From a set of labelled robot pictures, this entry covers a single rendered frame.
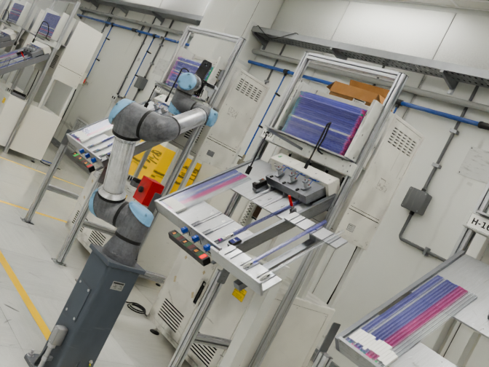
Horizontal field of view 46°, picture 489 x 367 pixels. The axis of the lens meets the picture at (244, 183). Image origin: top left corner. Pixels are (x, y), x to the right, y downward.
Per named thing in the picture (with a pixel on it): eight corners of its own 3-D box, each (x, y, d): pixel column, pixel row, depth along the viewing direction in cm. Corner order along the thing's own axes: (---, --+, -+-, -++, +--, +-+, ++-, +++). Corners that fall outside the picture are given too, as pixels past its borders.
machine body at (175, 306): (202, 396, 290) (258, 285, 288) (141, 325, 343) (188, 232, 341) (286, 405, 332) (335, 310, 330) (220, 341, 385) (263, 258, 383)
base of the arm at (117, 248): (111, 261, 229) (122, 239, 229) (95, 245, 240) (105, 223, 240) (141, 269, 240) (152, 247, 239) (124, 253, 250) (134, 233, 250)
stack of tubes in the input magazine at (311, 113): (341, 155, 297) (365, 108, 296) (280, 130, 336) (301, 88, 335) (355, 163, 305) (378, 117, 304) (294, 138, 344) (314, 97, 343)
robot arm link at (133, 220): (135, 243, 232) (150, 212, 232) (108, 227, 235) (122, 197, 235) (146, 242, 244) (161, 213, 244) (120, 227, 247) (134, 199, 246)
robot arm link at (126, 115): (112, 233, 238) (142, 115, 213) (83, 216, 241) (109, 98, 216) (129, 221, 248) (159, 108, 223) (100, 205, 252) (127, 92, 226)
